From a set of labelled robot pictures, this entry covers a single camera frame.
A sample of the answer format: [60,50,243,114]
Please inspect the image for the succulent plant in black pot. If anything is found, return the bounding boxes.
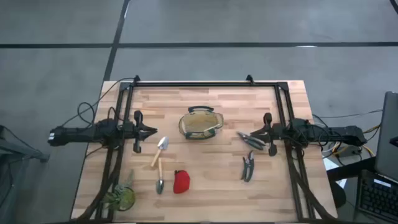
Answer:
[102,169,137,212]

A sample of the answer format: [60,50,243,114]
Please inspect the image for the yellow cable bundle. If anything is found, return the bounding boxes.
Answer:
[331,124,382,158]

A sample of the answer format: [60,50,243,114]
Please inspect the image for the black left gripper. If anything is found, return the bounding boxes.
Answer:
[124,110,159,154]

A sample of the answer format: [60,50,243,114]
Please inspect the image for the black round stool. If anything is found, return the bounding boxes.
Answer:
[329,180,347,209]

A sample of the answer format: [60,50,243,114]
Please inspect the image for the grey power box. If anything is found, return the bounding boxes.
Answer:
[335,144,363,157]

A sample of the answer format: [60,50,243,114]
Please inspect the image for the narrow trowel wooden handle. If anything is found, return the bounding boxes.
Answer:
[155,157,165,195]

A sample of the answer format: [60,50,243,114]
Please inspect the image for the beige green gardening bag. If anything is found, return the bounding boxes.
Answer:
[178,105,224,140]

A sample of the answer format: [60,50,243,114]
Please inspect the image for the grey metal stand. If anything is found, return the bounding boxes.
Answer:
[0,124,50,164]

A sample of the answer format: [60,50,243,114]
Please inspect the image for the black cable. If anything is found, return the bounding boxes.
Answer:
[60,77,136,128]

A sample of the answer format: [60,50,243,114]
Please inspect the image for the red gardening glove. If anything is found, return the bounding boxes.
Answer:
[173,169,191,195]

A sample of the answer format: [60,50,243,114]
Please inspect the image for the wooden-handled garden trowel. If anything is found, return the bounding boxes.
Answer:
[150,136,170,168]

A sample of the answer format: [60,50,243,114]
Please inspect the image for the white paper sheet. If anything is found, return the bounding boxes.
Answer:
[323,155,348,189]

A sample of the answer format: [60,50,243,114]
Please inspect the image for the black keyboard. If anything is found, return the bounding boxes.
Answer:
[354,169,398,223]

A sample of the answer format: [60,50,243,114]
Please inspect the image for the black aluminium table frame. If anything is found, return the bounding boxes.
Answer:
[83,74,335,223]

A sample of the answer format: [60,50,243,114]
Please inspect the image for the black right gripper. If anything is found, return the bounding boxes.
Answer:
[250,112,282,157]

